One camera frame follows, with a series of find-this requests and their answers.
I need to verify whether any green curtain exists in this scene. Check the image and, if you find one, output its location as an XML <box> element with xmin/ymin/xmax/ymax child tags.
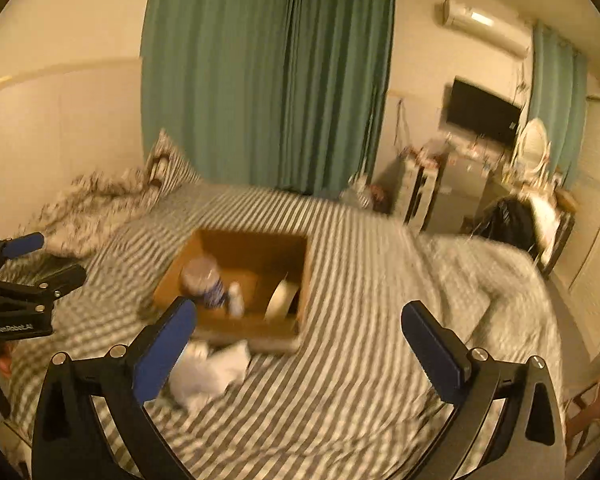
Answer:
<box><xmin>140</xmin><ymin>0</ymin><xmax>396</xmax><ymax>193</ymax></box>
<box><xmin>528</xmin><ymin>22</ymin><xmax>588</xmax><ymax>188</ymax></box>

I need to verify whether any floral patterned blanket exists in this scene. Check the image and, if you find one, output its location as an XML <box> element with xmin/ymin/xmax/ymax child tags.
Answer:
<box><xmin>20</xmin><ymin>169</ymin><xmax>162</xmax><ymax>259</ymax></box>

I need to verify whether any grey cabinet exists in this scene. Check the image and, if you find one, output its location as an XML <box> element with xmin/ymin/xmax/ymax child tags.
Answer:
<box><xmin>425</xmin><ymin>152</ymin><xmax>507</xmax><ymax>234</ymax></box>

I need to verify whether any white drawer unit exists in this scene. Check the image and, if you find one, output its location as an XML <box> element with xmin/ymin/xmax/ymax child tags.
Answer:
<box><xmin>378</xmin><ymin>152</ymin><xmax>439</xmax><ymax>233</ymax></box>

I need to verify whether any checkered pillow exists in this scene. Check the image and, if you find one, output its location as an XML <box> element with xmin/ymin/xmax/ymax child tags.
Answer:
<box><xmin>145</xmin><ymin>128</ymin><xmax>201</xmax><ymax>200</ymax></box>

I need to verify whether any brown tape roll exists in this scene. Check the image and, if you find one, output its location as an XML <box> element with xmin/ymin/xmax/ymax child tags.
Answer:
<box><xmin>264</xmin><ymin>278</ymin><xmax>300</xmax><ymax>321</ymax></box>

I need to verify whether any brown cardboard box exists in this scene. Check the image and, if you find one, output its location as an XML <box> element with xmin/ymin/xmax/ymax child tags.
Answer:
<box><xmin>152</xmin><ymin>229</ymin><xmax>311</xmax><ymax>354</ymax></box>

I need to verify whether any white oval vanity mirror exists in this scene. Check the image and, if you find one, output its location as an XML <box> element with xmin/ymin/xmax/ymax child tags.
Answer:
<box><xmin>513</xmin><ymin>117</ymin><xmax>550</xmax><ymax>181</ymax></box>

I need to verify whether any white plush toy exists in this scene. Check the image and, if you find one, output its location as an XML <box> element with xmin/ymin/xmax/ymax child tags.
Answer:
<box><xmin>169</xmin><ymin>340</ymin><xmax>251</xmax><ymax>413</ymax></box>

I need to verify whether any black and white bag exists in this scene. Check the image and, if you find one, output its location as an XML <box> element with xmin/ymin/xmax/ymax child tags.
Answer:
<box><xmin>470</xmin><ymin>195</ymin><xmax>543</xmax><ymax>266</ymax></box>

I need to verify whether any black wall television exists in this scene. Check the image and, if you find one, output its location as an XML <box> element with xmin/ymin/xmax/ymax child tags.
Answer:
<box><xmin>446</xmin><ymin>78</ymin><xmax>521</xmax><ymax>148</ymax></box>

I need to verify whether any wooden chair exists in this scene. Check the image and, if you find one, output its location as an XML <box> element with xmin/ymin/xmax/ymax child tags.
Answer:
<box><xmin>565</xmin><ymin>378</ymin><xmax>600</xmax><ymax>462</ymax></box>

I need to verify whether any clear floss pick jar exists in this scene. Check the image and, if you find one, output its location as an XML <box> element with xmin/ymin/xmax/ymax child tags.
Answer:
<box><xmin>180</xmin><ymin>255</ymin><xmax>225</xmax><ymax>309</ymax></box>

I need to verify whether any small white bottle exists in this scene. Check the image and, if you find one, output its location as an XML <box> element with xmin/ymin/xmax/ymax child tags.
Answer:
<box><xmin>227</xmin><ymin>282</ymin><xmax>245</xmax><ymax>318</ymax></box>

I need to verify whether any green curtain at right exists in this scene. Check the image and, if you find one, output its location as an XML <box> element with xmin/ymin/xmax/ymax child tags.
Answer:
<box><xmin>528</xmin><ymin>22</ymin><xmax>588</xmax><ymax>188</ymax></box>

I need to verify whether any grey checkered duvet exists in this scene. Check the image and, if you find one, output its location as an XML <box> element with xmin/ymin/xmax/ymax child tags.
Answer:
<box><xmin>8</xmin><ymin>183</ymin><xmax>562</xmax><ymax>479</ymax></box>

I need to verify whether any white air conditioner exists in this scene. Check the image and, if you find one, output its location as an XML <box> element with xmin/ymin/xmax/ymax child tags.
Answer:
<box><xmin>442</xmin><ymin>0</ymin><xmax>532</xmax><ymax>60</ymax></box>

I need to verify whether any white wardrobe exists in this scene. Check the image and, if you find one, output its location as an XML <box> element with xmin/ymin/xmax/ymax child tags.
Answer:
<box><xmin>553</xmin><ymin>93</ymin><xmax>600</xmax><ymax>362</ymax></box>

